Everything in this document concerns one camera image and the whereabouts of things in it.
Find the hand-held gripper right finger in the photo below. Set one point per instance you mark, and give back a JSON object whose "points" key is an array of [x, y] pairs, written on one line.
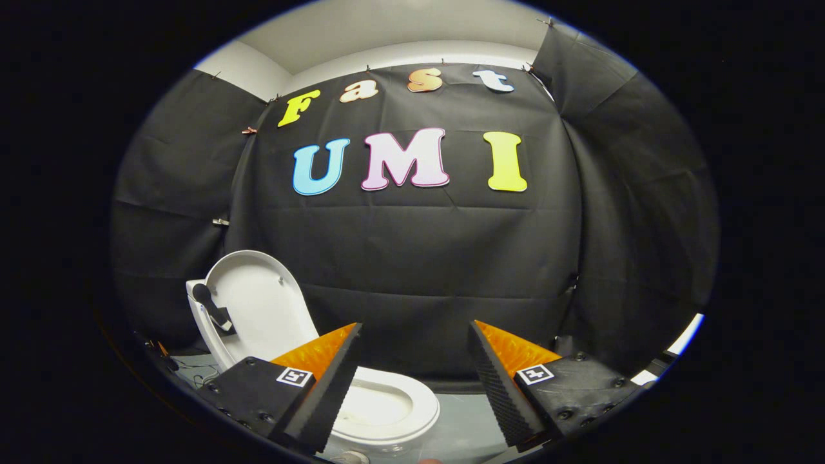
{"points": [[506, 390]]}

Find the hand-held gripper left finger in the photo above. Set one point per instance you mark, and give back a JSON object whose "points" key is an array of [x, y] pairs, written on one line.
{"points": [[322, 399]]}

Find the white toilet lid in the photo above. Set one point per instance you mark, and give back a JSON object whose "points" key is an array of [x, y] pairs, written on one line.
{"points": [[264, 309]]}

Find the white toilet bowl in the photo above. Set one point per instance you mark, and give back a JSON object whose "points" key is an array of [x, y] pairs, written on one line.
{"points": [[380, 405]]}

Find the white toilet seat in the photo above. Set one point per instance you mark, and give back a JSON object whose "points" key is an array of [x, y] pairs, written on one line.
{"points": [[427, 406]]}

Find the round white floor object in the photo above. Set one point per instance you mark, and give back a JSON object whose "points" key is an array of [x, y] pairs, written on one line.
{"points": [[349, 458]]}

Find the black backdrop cloth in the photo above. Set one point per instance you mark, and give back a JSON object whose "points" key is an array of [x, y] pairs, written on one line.
{"points": [[412, 258]]}

